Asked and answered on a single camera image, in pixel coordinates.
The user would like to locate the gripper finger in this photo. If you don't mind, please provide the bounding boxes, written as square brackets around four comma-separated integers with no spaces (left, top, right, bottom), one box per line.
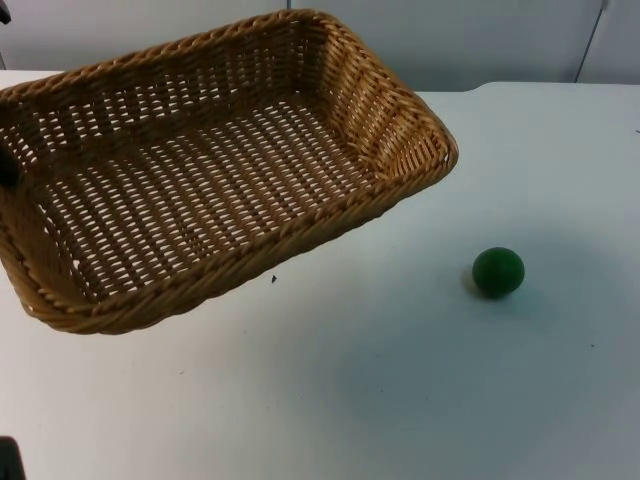
[0,143,19,190]

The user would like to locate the pale brown wicker basket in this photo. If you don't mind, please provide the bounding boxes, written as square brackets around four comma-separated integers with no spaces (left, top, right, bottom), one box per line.
[0,8,460,337]

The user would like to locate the green ball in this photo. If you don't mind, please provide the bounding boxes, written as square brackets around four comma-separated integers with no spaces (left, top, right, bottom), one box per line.
[471,246,526,301]

